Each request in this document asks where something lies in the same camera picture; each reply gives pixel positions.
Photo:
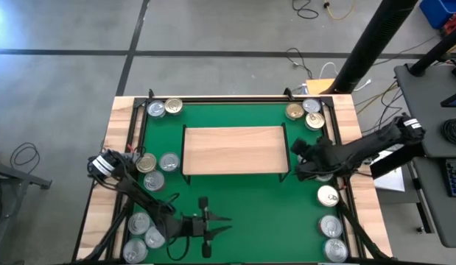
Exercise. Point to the small wooden box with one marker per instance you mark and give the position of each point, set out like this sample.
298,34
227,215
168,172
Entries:
318,86

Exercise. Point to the white paper sheet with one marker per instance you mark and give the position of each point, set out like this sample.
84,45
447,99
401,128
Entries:
391,182

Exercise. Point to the silver lid red label can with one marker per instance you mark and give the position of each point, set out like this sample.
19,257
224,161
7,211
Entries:
154,180

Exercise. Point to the black keyboard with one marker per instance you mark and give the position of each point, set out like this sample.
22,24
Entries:
455,176

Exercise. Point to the red object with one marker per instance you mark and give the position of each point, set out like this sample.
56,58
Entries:
455,25

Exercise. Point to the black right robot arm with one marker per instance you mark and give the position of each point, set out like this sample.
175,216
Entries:
375,141

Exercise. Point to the grey desk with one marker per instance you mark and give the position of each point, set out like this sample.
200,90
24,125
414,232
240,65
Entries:
426,110

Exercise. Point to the gold lid tin can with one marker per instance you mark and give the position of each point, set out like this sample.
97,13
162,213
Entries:
173,105

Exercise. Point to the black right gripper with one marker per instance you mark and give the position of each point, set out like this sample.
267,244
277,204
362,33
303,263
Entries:
318,158

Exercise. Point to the white lid tin can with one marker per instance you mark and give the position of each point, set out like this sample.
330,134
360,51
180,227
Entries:
328,195

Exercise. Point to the gold-rim can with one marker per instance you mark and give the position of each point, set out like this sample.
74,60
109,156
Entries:
155,108

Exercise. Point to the silver lid blue label can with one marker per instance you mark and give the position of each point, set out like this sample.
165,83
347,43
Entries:
169,162

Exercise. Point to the black clamp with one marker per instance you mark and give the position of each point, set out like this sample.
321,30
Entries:
288,92
151,94

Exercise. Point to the black corrugated column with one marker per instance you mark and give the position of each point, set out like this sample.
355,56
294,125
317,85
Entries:
375,40

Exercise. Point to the silver lid white label can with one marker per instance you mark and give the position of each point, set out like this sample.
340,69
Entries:
311,106

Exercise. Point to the black metal table frame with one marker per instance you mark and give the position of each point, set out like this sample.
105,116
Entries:
231,99

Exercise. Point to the green table mat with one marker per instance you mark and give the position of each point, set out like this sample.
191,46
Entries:
249,221

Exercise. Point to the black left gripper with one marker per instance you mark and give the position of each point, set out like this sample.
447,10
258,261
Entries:
192,226

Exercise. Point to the black slanted pole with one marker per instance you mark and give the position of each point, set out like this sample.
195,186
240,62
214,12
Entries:
434,55

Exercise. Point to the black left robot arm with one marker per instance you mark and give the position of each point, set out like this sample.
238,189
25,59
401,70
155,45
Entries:
137,192

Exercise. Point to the wooden shelf black metal legs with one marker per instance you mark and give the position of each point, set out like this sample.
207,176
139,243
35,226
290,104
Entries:
235,151

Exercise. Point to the grey metal stand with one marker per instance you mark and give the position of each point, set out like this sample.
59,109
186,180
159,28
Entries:
21,177

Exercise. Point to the gold lid green label can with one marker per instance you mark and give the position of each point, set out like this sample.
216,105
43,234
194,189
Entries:
294,110

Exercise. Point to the black desk support bar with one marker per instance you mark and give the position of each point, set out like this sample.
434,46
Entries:
393,163

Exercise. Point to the gold lid blue label can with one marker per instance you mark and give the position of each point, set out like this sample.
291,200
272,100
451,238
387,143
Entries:
315,121
146,162

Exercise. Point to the blue plastic bin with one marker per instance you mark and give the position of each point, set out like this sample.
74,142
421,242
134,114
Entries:
437,11

